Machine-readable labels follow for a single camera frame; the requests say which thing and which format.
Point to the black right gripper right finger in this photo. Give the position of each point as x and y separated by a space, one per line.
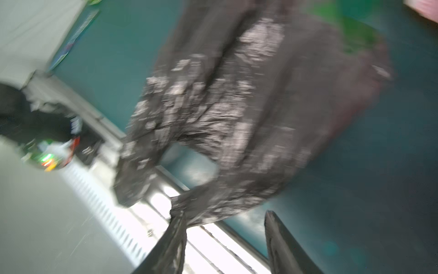
285 254

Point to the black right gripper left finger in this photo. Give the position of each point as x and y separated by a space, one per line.
168 255

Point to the black plastic bag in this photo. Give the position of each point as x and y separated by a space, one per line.
258 87

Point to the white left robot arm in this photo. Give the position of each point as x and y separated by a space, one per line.
49 136

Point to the pink plastic bag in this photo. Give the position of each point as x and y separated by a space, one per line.
426 8

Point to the green plastic basket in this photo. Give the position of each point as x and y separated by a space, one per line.
350 18

